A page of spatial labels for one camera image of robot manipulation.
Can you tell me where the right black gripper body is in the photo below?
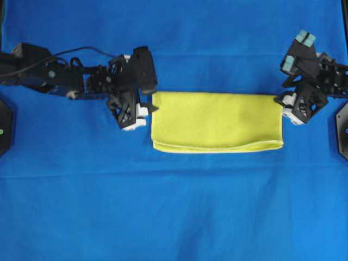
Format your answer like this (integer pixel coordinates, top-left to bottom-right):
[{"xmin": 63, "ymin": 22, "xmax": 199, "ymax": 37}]
[{"xmin": 314, "ymin": 53, "xmax": 347, "ymax": 95}]

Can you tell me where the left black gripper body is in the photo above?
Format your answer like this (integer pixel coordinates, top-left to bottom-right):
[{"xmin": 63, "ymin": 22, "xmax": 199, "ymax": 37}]
[{"xmin": 85, "ymin": 54, "xmax": 136, "ymax": 97}]

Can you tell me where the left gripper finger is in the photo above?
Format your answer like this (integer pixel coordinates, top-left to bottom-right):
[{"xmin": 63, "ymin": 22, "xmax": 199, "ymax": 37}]
[
  {"xmin": 136, "ymin": 102, "xmax": 159, "ymax": 113},
  {"xmin": 106, "ymin": 90, "xmax": 147, "ymax": 131}
]

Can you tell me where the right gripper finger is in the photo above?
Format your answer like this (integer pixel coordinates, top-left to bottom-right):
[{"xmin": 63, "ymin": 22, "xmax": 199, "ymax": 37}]
[
  {"xmin": 282, "ymin": 83, "xmax": 328, "ymax": 125},
  {"xmin": 274, "ymin": 92, "xmax": 297, "ymax": 105}
]

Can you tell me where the yellow-green microfibre towel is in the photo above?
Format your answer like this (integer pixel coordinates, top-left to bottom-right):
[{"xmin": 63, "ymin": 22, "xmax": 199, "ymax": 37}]
[{"xmin": 151, "ymin": 91, "xmax": 284, "ymax": 154}]

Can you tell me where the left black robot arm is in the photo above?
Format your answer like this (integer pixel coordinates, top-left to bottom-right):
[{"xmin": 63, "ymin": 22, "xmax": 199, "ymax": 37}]
[{"xmin": 1, "ymin": 43, "xmax": 158, "ymax": 131}]

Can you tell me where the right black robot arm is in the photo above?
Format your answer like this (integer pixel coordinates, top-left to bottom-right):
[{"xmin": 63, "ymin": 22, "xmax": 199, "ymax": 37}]
[{"xmin": 274, "ymin": 53, "xmax": 347, "ymax": 125}]

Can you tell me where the blue table cloth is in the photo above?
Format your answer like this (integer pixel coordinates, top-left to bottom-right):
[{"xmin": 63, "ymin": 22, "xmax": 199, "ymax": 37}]
[{"xmin": 1, "ymin": 1, "xmax": 347, "ymax": 260}]

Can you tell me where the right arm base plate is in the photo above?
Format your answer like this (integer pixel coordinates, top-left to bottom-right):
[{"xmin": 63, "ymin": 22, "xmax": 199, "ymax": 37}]
[{"xmin": 334, "ymin": 102, "xmax": 348, "ymax": 162}]

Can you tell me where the black camera cable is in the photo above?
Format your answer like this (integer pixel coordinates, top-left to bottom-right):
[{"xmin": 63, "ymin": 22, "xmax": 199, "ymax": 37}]
[{"xmin": 0, "ymin": 46, "xmax": 117, "ymax": 79}]

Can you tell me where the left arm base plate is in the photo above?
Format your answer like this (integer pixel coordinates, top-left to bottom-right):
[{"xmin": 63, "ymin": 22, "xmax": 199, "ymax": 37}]
[{"xmin": 0, "ymin": 98, "xmax": 14, "ymax": 157}]

